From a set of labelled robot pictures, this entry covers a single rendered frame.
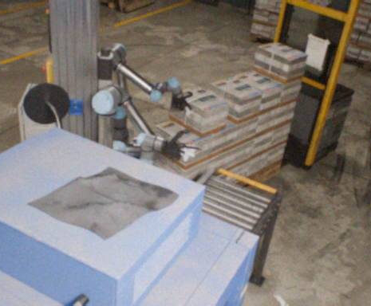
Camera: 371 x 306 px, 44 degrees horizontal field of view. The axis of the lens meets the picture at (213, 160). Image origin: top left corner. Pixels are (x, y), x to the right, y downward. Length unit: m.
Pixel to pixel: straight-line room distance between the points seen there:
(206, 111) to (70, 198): 2.21
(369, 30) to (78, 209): 7.45
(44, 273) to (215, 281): 0.48
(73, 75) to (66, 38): 0.22
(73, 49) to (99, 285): 1.88
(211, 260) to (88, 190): 0.44
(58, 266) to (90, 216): 0.15
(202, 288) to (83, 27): 1.82
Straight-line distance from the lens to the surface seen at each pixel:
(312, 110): 4.88
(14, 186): 1.40
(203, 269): 1.43
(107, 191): 1.33
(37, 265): 1.29
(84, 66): 2.86
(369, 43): 8.40
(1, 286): 1.41
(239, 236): 1.56
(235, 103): 3.75
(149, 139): 2.61
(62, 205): 1.30
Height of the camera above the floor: 2.56
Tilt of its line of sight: 32 degrees down
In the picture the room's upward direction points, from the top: 9 degrees clockwise
